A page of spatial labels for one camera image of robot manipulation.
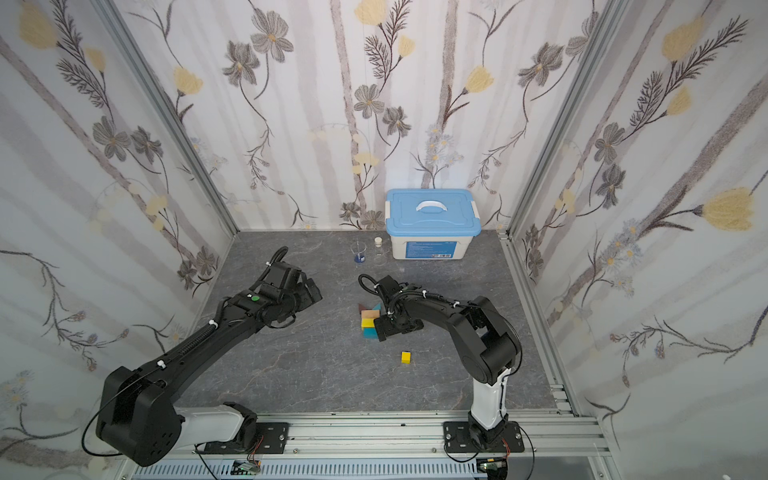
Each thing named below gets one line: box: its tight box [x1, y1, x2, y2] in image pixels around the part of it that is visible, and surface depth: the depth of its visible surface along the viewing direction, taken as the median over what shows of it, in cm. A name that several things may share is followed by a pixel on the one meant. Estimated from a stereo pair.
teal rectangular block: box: [363, 327, 378, 339], surface depth 94 cm
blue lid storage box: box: [384, 188, 482, 260], surface depth 106 cm
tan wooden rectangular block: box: [361, 310, 380, 319], surface depth 97 cm
